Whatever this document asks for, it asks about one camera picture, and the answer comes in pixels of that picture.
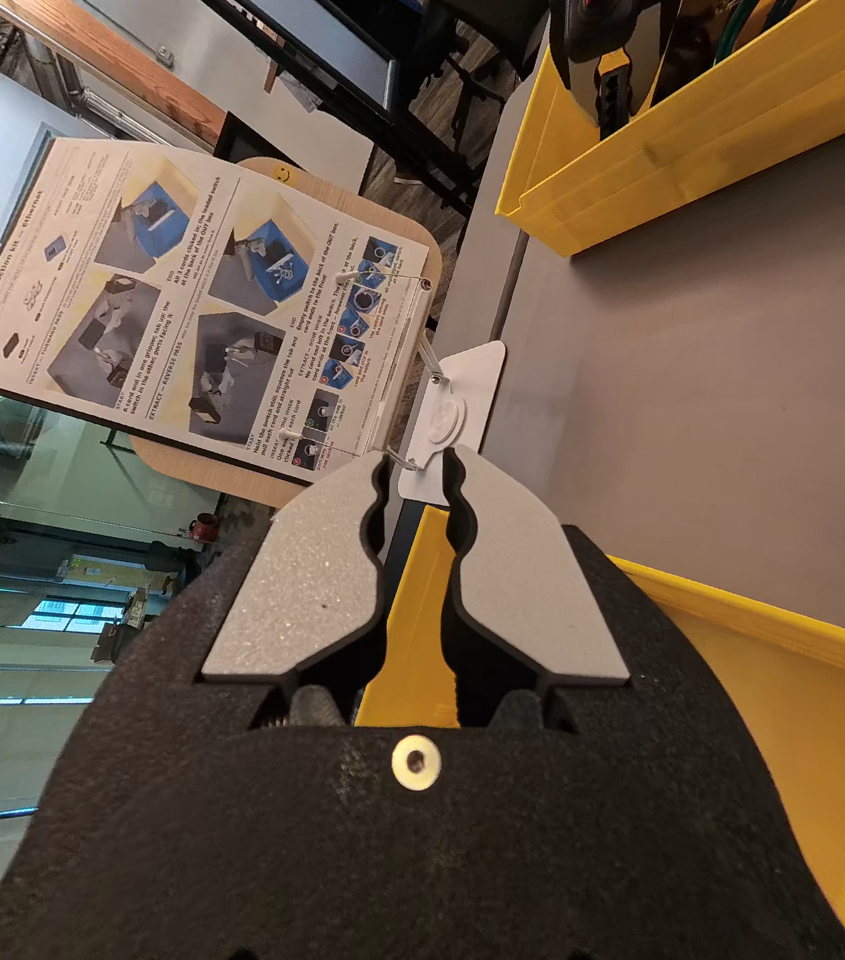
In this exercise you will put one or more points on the black flat monitor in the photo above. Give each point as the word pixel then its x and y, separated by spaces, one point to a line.
pixel 332 37

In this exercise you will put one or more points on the printed instruction poster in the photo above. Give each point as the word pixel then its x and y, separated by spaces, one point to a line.
pixel 167 300

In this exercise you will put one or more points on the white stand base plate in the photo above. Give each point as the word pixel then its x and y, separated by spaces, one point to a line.
pixel 467 405

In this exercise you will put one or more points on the red mug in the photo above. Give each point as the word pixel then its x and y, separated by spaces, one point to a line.
pixel 205 529

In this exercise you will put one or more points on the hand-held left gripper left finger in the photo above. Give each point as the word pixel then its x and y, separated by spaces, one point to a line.
pixel 295 592

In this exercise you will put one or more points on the yellow smiley sticker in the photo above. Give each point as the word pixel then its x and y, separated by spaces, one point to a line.
pixel 284 174

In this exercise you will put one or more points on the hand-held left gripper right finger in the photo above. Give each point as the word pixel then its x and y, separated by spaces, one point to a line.
pixel 535 592

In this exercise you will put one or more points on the yellow plastic bin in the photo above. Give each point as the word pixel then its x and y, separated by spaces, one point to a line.
pixel 692 150
pixel 805 712

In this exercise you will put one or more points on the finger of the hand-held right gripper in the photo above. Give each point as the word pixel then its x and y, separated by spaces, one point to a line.
pixel 584 90
pixel 647 75

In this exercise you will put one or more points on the wooden poster board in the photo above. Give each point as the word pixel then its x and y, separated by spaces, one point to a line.
pixel 242 480

